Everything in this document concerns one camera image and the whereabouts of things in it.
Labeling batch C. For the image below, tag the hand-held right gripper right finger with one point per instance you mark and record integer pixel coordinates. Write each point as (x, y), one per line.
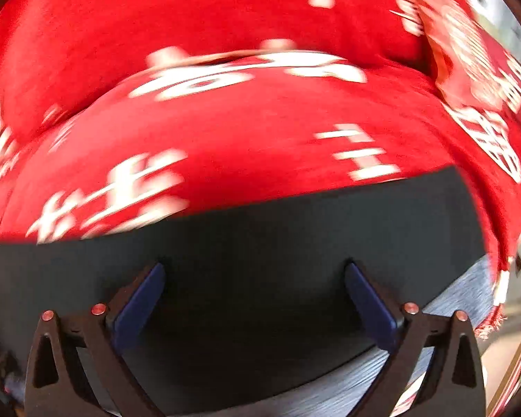
(369, 308)

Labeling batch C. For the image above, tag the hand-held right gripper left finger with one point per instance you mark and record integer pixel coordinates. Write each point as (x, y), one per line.
(139, 308)

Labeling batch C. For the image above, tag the black pants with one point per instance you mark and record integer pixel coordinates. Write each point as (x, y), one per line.
(252, 247)

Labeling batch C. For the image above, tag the red printed sofa cover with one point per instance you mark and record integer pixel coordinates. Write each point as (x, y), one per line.
(243, 139)

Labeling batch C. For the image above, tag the red printed pillow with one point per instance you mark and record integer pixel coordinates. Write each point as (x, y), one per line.
(469, 52)

